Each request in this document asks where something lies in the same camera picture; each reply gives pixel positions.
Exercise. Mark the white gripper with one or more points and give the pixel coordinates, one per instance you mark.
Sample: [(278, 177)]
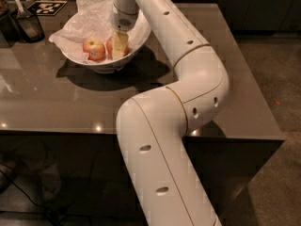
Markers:
[(122, 20)]

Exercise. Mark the red apple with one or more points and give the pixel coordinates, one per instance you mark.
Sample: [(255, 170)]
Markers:
[(109, 48)]

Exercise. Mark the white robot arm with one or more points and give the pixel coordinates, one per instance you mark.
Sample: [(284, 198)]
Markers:
[(151, 125)]

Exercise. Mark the yellow-red apple with sticker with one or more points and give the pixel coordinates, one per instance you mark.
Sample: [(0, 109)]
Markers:
[(95, 49)]

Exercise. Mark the white ceramic bowl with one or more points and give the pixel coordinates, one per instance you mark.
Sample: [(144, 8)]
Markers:
[(84, 25)]

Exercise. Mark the white crumpled paper liner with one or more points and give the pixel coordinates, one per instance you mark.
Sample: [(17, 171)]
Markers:
[(95, 6)]

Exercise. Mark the black white fiducial marker card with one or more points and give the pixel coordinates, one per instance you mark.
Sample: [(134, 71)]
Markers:
[(46, 8)]

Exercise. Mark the black cup with utensil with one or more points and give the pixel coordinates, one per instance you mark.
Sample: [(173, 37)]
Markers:
[(27, 23)]

